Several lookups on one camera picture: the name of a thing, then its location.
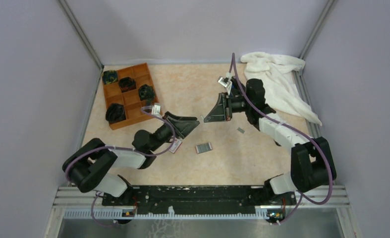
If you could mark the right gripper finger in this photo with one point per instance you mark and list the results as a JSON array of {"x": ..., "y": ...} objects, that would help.
[
  {"x": 217, "y": 114},
  {"x": 222, "y": 103}
]

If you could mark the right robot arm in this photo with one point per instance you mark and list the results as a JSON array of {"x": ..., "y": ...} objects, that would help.
[{"x": 311, "y": 161}]

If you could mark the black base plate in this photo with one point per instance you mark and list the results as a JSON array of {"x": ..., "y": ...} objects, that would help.
[{"x": 198, "y": 200}]

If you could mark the dark rolled tie front left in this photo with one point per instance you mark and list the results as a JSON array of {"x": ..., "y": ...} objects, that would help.
[{"x": 109, "y": 77}]

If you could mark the dark rolled tie front right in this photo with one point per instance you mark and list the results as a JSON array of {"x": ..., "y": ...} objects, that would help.
[{"x": 115, "y": 113}]

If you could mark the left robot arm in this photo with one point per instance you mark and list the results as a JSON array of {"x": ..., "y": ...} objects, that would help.
[{"x": 88, "y": 168}]

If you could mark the red white staple box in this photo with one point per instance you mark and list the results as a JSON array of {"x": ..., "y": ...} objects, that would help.
[{"x": 175, "y": 145}]

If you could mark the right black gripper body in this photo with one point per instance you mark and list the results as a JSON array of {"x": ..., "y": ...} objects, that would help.
[{"x": 228, "y": 107}]

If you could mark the dark rolled tie middle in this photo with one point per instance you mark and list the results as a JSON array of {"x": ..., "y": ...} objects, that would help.
[{"x": 127, "y": 84}]

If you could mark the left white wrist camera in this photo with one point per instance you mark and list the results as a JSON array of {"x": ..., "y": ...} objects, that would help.
[{"x": 156, "y": 109}]

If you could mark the orange wooden divided tray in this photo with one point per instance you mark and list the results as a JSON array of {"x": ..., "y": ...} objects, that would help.
[{"x": 131, "y": 101}]

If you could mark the dark rolled tie back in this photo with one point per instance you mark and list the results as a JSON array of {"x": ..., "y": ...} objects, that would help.
[{"x": 146, "y": 92}]

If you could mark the aluminium frame rail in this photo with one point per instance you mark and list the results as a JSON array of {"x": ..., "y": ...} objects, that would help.
[{"x": 71, "y": 203}]

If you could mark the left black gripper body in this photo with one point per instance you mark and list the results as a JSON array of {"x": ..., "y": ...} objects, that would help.
[{"x": 177, "y": 133}]

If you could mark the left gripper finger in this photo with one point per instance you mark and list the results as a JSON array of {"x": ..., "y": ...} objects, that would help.
[
  {"x": 183, "y": 129},
  {"x": 174, "y": 118}
]

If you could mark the white towel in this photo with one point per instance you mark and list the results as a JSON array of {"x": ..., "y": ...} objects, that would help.
[{"x": 281, "y": 93}]

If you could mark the dark rolled tie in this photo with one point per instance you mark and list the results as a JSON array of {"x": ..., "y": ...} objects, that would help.
[
  {"x": 127, "y": 84},
  {"x": 115, "y": 113},
  {"x": 146, "y": 92},
  {"x": 109, "y": 77}
]

